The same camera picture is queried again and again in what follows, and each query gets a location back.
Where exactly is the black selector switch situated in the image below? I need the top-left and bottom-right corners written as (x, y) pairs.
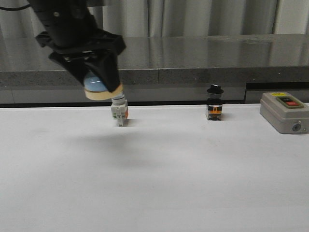
top-left (206, 84), bottom-right (224, 120)

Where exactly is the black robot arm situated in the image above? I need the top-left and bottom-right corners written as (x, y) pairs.
top-left (29, 0), bottom-right (126, 93)

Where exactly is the grey on-off switch box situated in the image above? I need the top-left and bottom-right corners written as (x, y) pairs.
top-left (260, 92), bottom-right (309, 134)

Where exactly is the blue and cream call bell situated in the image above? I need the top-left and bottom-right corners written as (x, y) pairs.
top-left (84, 72), bottom-right (125, 101)

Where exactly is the grey curtain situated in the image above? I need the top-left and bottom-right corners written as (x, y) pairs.
top-left (0, 0), bottom-right (309, 39)

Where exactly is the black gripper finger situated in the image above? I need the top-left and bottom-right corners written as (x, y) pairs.
top-left (83, 50), bottom-right (120, 92)
top-left (49, 52), bottom-right (89, 85)

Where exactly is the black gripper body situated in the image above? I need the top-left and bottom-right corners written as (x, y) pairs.
top-left (35, 9), bottom-right (126, 59)

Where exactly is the grey granite counter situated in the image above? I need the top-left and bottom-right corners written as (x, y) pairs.
top-left (0, 34), bottom-right (309, 106)

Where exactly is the green pushbutton switch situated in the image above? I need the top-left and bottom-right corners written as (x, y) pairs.
top-left (111, 92), bottom-right (128, 127)

